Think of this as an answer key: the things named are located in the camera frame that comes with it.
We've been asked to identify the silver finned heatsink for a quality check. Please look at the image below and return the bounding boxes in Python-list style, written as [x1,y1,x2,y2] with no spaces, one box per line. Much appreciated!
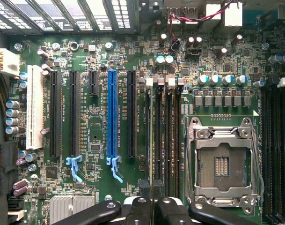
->
[49,195,95,225]

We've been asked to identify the silver CPU socket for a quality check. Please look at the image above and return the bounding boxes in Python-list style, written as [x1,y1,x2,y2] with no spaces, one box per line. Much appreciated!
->
[185,117,264,215]

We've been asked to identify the green motherboard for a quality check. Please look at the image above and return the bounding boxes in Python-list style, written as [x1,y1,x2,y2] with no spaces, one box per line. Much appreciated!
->
[6,0,285,225]

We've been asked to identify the long black expansion slot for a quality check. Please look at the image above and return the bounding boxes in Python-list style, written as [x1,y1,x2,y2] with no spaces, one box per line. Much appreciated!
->
[127,70,137,158]
[49,70,62,158]
[69,70,81,158]

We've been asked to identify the blue expansion slot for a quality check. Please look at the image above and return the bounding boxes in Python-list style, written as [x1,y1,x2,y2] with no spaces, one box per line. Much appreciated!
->
[106,69,124,184]

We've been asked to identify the white SATA connector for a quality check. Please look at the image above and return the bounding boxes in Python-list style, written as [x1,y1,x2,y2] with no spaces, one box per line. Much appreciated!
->
[7,209,25,222]

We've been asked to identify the short black expansion slot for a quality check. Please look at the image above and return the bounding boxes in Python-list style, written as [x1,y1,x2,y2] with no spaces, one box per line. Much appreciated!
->
[88,70,100,97]

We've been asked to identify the white PCI expansion slot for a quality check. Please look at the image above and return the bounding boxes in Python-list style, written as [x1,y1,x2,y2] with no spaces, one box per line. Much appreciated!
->
[26,65,44,150]

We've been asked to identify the black fan header connector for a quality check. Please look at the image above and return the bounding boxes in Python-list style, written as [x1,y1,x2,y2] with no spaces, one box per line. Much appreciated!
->
[186,48,203,59]

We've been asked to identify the white power connector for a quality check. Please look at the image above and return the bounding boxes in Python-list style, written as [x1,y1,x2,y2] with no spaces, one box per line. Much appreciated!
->
[0,47,21,77]

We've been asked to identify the silver rear port block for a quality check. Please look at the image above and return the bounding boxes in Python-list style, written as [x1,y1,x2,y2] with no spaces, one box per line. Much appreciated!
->
[165,1,243,28]

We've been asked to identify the dark metal PC case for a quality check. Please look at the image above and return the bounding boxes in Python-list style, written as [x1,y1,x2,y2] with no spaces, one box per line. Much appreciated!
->
[0,0,285,225]

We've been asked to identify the steel wire locking lever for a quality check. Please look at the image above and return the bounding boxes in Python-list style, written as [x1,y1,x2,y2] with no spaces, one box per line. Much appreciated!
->
[249,127,265,202]
[185,127,195,203]

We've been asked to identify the red and black wire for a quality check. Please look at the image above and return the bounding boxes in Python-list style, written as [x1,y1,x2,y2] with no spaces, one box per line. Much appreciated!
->
[168,0,235,52]

